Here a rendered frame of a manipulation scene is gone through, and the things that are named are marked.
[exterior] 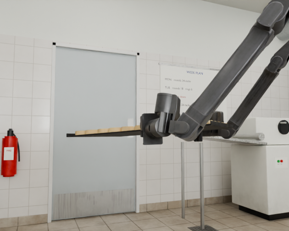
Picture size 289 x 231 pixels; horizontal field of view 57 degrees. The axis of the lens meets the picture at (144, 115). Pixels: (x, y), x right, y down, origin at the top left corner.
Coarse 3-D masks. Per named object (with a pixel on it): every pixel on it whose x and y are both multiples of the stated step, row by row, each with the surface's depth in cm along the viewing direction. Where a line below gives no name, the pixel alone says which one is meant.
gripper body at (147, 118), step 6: (144, 114) 86; (150, 114) 86; (156, 114) 87; (144, 120) 85; (150, 120) 85; (144, 126) 85; (144, 132) 85; (150, 132) 80; (144, 138) 85; (150, 138) 85; (156, 138) 86; (162, 138) 87; (144, 144) 85; (150, 144) 85; (156, 144) 86
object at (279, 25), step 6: (276, 0) 70; (282, 0) 69; (288, 0) 68; (288, 6) 68; (288, 12) 75; (282, 18) 68; (288, 18) 74; (276, 24) 70; (282, 24) 71; (276, 30) 73
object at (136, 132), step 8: (208, 128) 106; (216, 128) 110; (224, 128) 115; (72, 136) 109; (80, 136) 111; (88, 136) 115; (96, 136) 121; (104, 136) 126; (112, 136) 133; (120, 136) 140
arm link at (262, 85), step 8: (272, 64) 111; (280, 64) 110; (264, 72) 116; (272, 72) 112; (264, 80) 116; (272, 80) 116; (256, 88) 118; (264, 88) 116; (248, 96) 120; (256, 96) 118; (240, 104) 123; (248, 104) 121; (240, 112) 123; (248, 112) 121; (232, 120) 124; (240, 120) 123; (232, 128) 124; (232, 136) 126
